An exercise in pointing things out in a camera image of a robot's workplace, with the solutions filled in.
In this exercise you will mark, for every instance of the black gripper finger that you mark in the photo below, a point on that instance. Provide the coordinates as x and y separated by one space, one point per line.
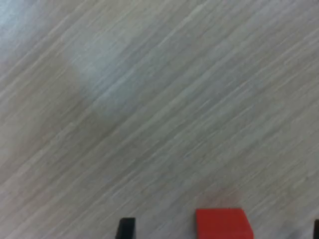
125 227
316 229

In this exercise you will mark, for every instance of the red cube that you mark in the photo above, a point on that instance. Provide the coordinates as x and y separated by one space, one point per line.
221 224

